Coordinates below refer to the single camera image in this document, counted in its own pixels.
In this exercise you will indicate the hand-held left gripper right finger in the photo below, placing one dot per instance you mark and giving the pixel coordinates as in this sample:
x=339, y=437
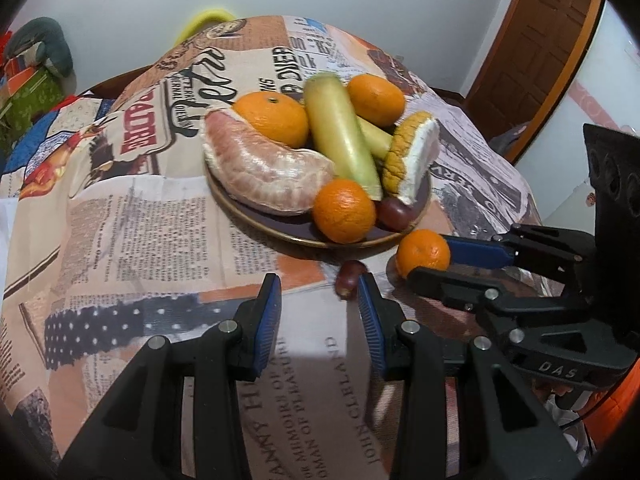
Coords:
x=371, y=330

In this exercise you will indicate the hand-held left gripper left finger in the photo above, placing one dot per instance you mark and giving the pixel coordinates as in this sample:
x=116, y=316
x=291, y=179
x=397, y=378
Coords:
x=267, y=330

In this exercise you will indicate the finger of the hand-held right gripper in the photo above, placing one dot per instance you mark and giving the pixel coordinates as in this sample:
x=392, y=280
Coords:
x=477, y=252
x=450, y=287

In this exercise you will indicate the small orange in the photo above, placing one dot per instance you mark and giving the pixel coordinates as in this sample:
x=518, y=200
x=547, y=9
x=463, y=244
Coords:
x=420, y=255

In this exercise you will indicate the dark red grape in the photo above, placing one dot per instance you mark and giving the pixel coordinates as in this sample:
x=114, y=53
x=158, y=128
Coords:
x=395, y=214
x=347, y=280

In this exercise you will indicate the dark purple plate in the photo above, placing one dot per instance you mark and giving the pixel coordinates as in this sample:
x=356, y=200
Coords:
x=300, y=230

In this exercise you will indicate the peeled pomelo segment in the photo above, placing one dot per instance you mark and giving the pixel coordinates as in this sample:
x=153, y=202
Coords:
x=260, y=170

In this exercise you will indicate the large orange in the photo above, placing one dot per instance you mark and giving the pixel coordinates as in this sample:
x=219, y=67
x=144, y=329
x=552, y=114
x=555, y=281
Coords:
x=272, y=120

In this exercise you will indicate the white glossy wardrobe panel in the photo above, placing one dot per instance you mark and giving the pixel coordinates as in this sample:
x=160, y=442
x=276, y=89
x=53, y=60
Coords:
x=565, y=135

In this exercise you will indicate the newspaper print tablecloth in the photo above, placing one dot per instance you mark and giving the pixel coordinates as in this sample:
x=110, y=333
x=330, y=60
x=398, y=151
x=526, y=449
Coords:
x=150, y=240

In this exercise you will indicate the wooden door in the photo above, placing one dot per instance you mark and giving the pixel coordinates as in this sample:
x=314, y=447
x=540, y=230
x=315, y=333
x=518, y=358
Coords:
x=540, y=35

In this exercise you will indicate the patchwork quilt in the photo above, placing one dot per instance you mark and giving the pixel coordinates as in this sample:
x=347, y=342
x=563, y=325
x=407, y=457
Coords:
x=45, y=130

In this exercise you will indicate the green bag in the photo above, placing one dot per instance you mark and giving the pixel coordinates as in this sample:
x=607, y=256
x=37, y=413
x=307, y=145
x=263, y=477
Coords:
x=35, y=100

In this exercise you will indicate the grey plush toy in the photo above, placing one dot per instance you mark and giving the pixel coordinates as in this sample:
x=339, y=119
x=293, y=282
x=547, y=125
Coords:
x=45, y=42

